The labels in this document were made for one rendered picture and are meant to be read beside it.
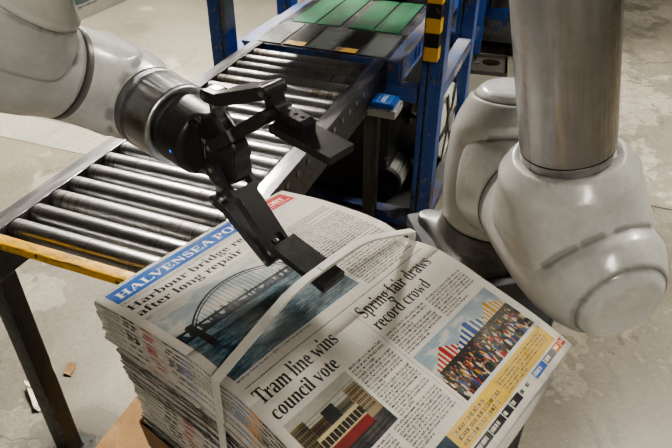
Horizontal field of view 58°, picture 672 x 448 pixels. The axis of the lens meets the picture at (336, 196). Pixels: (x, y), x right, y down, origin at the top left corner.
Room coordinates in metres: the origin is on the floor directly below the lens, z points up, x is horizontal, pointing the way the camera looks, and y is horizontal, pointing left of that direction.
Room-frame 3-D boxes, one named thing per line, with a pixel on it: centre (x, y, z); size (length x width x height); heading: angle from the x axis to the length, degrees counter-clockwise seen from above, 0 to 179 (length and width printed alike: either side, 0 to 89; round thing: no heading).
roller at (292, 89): (1.88, 0.19, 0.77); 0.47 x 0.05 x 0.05; 69
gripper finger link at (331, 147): (0.44, 0.02, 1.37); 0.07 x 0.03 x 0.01; 49
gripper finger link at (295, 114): (0.46, 0.04, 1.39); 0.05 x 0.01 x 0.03; 49
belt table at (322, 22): (2.52, -0.06, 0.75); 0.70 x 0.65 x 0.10; 159
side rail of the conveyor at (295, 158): (1.48, 0.08, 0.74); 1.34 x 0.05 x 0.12; 159
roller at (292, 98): (1.82, 0.22, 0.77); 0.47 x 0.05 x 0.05; 69
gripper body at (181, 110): (0.54, 0.12, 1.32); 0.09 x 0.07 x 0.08; 49
